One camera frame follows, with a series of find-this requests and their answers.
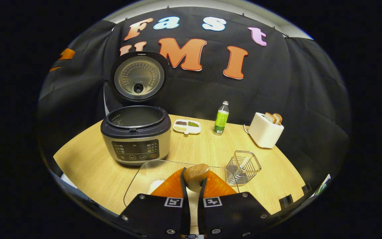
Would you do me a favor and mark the green label drink bottle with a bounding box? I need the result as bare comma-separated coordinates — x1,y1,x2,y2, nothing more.
213,101,230,135

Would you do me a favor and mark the black silver rice cooker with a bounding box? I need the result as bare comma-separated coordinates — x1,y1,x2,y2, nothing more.
100,50,172,166

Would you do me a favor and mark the white toaster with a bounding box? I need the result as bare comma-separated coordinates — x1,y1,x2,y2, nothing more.
247,112,284,149

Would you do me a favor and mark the white divided grain dish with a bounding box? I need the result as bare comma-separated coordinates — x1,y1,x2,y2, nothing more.
173,119,201,136

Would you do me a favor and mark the metal wire chopstick holder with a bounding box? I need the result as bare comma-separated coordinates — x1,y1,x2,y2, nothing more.
226,150,262,186

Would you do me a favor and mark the row of black cloth clips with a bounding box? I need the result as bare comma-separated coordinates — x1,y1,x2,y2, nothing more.
111,5,289,38

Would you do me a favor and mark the wooden spoon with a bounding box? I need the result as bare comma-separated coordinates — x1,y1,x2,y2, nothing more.
183,164,210,194

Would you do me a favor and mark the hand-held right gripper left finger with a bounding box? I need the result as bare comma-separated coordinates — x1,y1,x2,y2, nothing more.
113,168,191,238

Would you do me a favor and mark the clear glass rice container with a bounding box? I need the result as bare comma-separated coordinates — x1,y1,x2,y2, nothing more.
124,159,239,208

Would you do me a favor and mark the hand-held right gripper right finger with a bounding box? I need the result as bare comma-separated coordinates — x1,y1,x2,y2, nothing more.
198,171,273,238

